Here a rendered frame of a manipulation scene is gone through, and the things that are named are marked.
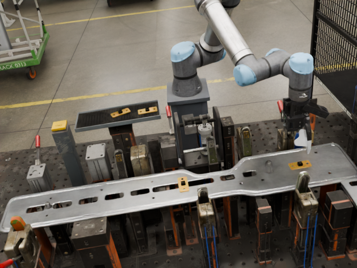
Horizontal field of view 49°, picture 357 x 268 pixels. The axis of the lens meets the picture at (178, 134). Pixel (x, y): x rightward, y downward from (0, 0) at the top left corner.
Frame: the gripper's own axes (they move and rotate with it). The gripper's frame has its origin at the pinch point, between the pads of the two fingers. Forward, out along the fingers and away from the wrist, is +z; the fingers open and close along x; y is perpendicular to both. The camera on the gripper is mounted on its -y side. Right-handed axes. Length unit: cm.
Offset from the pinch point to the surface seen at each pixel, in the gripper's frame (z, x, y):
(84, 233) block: 8, 19, 83
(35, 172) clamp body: 5, -16, 106
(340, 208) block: 13.4, 23.0, -5.8
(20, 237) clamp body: 5, 19, 104
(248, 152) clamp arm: 11.6, -13.4, 17.2
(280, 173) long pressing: 11.2, 2.8, 8.9
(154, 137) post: 1, -21, 55
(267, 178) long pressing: 11.2, 4.2, 14.5
